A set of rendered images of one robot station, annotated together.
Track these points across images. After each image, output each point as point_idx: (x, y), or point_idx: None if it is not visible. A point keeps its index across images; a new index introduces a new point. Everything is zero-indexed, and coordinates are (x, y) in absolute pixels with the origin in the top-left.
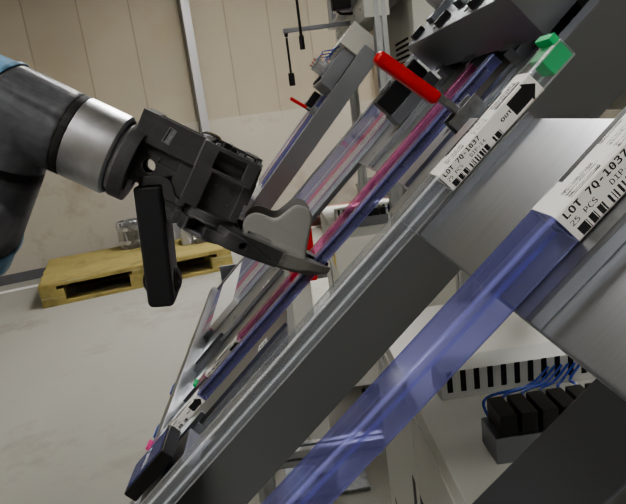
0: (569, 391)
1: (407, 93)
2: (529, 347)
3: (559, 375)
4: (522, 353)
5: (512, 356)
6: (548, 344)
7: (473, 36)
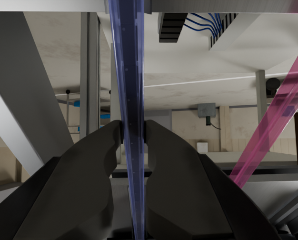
0: (175, 33)
1: None
2: (239, 32)
3: (213, 27)
4: (236, 28)
5: (238, 24)
6: (234, 38)
7: None
